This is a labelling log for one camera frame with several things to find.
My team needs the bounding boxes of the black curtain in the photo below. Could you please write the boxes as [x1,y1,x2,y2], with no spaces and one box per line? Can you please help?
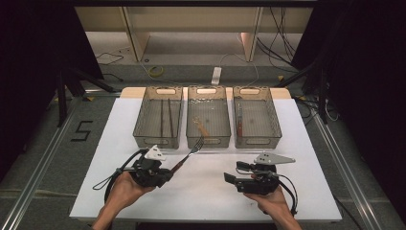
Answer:
[0,0,103,181]
[291,0,406,221]

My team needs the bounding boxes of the person's right hand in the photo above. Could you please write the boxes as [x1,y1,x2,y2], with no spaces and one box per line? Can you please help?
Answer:
[244,188,293,219]

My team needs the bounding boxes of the wooden spoon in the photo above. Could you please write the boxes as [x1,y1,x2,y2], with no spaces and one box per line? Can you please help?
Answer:
[192,115,211,138]

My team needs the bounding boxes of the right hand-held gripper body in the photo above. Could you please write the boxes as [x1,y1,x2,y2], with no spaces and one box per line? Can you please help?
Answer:
[235,151,296,196]

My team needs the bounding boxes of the black overhead beam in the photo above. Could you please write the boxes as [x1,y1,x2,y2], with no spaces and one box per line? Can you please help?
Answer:
[71,0,320,9]

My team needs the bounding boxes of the metal fork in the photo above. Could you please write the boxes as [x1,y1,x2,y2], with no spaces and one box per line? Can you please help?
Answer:
[171,136,205,175]

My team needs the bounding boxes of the light wooden shelf unit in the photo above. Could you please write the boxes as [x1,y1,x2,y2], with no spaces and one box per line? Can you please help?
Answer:
[74,6,314,63]

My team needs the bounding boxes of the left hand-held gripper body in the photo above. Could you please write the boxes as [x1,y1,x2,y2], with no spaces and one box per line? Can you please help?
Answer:
[128,144,175,189]

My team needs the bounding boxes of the black metal stand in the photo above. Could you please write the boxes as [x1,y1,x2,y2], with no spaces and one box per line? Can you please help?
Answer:
[276,60,330,126]
[56,63,118,127]

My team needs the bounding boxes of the short black floor cable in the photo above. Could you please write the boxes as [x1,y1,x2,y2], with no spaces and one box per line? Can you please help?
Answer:
[101,73,124,83]

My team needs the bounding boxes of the white power strip cable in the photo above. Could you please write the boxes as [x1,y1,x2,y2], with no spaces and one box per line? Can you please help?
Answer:
[219,52,260,88]

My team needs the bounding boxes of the light wooden table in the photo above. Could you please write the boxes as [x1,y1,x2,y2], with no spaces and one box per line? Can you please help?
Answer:
[120,85,292,100]

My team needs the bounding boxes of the brown handled table knife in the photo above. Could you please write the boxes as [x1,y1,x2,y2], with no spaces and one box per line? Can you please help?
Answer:
[237,102,244,137]

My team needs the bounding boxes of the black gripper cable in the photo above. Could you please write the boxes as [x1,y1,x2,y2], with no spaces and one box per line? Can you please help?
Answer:
[92,149,146,203]
[277,173,300,217]

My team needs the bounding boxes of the thin white floor cable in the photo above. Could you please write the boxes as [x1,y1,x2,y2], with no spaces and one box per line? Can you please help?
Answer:
[139,59,187,88]

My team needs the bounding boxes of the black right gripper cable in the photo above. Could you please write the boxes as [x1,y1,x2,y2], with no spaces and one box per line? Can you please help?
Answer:
[277,173,300,217]

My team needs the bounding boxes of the tangled cables beside table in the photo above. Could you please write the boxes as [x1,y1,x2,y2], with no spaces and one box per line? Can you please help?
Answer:
[294,95,340,127]

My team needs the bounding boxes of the translucent grey plastic bin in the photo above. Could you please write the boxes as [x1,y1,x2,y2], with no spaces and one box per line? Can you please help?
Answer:
[132,85,184,150]
[186,85,232,150]
[233,85,282,150]

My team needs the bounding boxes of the bundle of black cables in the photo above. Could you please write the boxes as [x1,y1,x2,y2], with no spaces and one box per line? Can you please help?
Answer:
[256,6,299,74]

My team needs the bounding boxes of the aluminium floor rail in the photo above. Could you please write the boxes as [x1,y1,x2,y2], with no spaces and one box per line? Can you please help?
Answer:
[310,108,384,230]
[0,92,123,230]

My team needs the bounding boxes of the yellow tape roll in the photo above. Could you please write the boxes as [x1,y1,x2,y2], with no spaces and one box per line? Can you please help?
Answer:
[148,65,165,78]

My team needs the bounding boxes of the thin black looped floor cable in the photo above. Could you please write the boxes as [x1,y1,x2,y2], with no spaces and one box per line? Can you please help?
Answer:
[94,52,124,67]

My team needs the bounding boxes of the white foam board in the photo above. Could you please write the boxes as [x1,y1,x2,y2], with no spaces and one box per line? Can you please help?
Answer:
[69,97,343,222]

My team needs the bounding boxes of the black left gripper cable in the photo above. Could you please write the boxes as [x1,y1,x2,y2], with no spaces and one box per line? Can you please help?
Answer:
[92,149,146,203]

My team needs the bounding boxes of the person's left hand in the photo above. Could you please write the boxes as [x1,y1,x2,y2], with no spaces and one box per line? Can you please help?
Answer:
[104,172,156,214]

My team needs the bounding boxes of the straight black floor cable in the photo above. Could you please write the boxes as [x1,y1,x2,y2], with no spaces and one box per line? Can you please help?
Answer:
[333,195,364,230]

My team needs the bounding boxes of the white power strip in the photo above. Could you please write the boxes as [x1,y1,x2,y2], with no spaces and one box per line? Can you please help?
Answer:
[211,66,222,86]

